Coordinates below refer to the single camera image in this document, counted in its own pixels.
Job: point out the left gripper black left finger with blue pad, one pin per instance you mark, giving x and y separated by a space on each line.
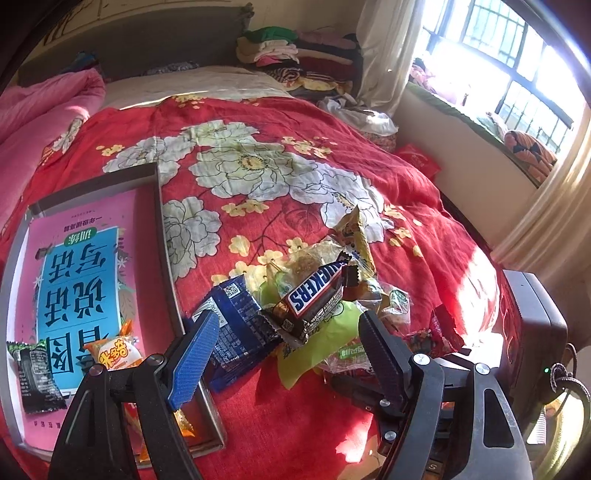
188 358

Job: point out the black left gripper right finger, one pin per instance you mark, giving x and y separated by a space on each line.
389 357

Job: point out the clear round pastry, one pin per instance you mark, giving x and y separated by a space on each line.
393 306

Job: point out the blue foil snack packet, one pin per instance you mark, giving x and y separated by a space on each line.
245 338

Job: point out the orange rice cracker packet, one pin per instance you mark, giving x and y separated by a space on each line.
117 353

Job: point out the yellow green snack bag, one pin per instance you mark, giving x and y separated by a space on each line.
340 329

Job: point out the Snickers chocolate bar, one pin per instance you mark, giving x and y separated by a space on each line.
303 308

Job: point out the green yellow pastry packet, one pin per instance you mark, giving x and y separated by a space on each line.
278 282

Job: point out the black green snack packet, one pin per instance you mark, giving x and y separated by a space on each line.
39 392

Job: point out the red cartoon snack stick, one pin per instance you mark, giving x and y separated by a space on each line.
439 339

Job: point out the silver metal tray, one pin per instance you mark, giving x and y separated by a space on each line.
158 319

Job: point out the pink Chinese workbook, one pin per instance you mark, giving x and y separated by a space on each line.
74 283

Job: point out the yellow cartoon snack packet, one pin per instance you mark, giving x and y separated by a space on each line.
350 234

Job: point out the clear yellow cake packet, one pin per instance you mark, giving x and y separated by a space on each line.
307 260

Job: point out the red floral bedspread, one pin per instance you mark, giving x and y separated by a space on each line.
248 182

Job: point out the orange black patterned cushion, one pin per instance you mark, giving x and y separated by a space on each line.
532 155

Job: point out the pink blanket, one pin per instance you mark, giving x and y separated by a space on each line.
44 116

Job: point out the pile of folded clothes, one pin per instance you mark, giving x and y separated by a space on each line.
309 64

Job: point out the window with metal bars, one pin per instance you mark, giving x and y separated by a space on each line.
483 56

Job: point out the dark grey headboard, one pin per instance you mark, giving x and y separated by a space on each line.
135 42

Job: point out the cream window curtain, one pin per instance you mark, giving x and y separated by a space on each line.
387 32

